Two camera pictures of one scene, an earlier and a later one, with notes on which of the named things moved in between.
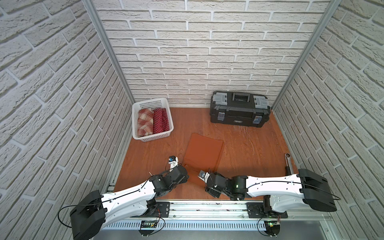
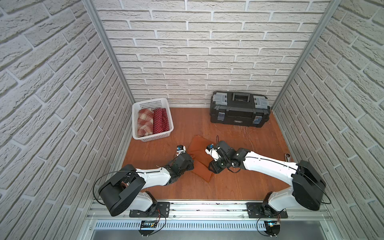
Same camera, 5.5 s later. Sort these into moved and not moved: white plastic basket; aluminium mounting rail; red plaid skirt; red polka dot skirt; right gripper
Moved: right gripper
Not moved: white plastic basket; red plaid skirt; red polka dot skirt; aluminium mounting rail
